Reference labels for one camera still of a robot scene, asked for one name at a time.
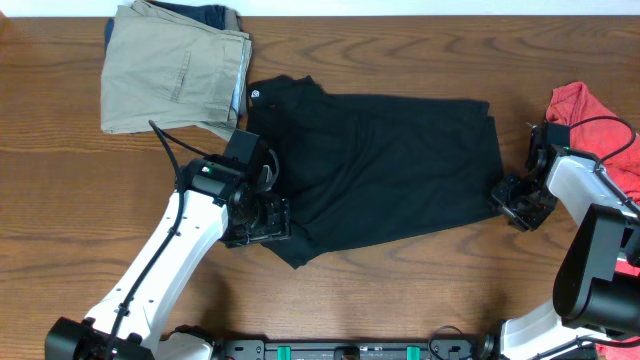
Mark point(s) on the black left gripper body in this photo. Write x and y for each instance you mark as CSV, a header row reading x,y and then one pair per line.
x,y
270,218

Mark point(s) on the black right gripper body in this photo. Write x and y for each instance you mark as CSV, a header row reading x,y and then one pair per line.
x,y
516,201

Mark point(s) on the black polo shirt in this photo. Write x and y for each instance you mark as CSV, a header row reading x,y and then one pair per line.
x,y
361,170

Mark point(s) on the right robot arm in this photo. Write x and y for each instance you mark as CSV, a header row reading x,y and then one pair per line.
x,y
592,303

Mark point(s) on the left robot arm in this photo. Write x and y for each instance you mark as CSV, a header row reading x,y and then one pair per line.
x,y
217,199

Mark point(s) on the red t-shirt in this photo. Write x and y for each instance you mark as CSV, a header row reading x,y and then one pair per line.
x,y
573,103

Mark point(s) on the folded khaki trousers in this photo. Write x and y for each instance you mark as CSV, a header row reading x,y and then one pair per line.
x,y
165,75

